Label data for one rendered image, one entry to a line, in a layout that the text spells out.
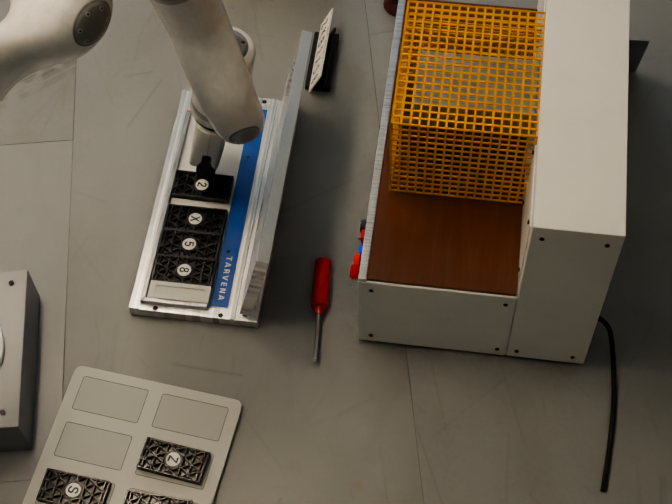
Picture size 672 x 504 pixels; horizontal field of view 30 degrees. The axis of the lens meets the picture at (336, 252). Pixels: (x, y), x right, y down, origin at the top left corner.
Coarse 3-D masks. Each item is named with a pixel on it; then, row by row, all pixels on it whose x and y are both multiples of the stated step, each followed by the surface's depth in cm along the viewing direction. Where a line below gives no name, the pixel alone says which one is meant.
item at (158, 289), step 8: (152, 280) 200; (152, 288) 199; (160, 288) 199; (168, 288) 199; (176, 288) 199; (184, 288) 199; (192, 288) 199; (200, 288) 199; (208, 288) 199; (152, 296) 198; (160, 296) 198; (168, 296) 198; (176, 296) 198; (184, 296) 198; (192, 296) 198; (200, 296) 198; (208, 296) 198; (208, 304) 198
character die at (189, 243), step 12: (168, 240) 204; (180, 240) 204; (192, 240) 204; (204, 240) 204; (216, 240) 204; (168, 252) 203; (180, 252) 203; (192, 252) 203; (204, 252) 202; (216, 252) 202
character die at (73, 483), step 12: (48, 468) 185; (48, 480) 184; (60, 480) 185; (72, 480) 184; (84, 480) 185; (96, 480) 184; (48, 492) 184; (60, 492) 183; (72, 492) 183; (84, 492) 184; (96, 492) 183; (108, 492) 184
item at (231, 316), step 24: (264, 144) 215; (168, 168) 212; (264, 168) 212; (144, 264) 203; (240, 264) 202; (240, 288) 200; (264, 288) 201; (144, 312) 199; (168, 312) 198; (192, 312) 198; (216, 312) 198
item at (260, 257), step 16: (304, 32) 203; (304, 48) 201; (304, 64) 200; (288, 80) 209; (288, 96) 211; (288, 112) 194; (288, 128) 193; (288, 144) 192; (272, 160) 204; (288, 160) 190; (272, 176) 203; (272, 192) 187; (272, 208) 185; (272, 224) 184; (256, 240) 196; (272, 240) 183; (256, 256) 195; (256, 272) 183; (256, 288) 188
